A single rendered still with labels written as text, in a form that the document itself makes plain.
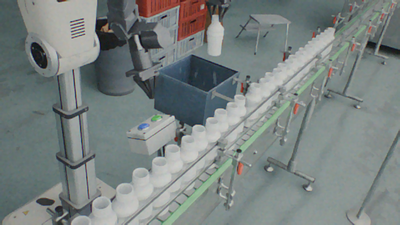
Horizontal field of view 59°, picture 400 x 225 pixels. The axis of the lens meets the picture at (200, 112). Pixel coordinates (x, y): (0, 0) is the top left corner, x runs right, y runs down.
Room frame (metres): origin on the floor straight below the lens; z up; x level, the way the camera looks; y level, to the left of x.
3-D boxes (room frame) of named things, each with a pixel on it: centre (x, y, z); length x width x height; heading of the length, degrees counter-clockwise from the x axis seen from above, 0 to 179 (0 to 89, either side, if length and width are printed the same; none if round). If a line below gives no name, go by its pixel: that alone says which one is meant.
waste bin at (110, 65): (3.00, 0.84, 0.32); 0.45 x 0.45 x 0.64
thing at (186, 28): (4.18, 0.39, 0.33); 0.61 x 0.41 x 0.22; 152
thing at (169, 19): (3.52, 0.65, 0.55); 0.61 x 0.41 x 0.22; 157
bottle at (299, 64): (1.47, -0.40, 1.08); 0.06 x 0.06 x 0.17
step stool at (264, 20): (4.61, -0.69, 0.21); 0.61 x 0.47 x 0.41; 23
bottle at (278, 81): (1.26, -0.28, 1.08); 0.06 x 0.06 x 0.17
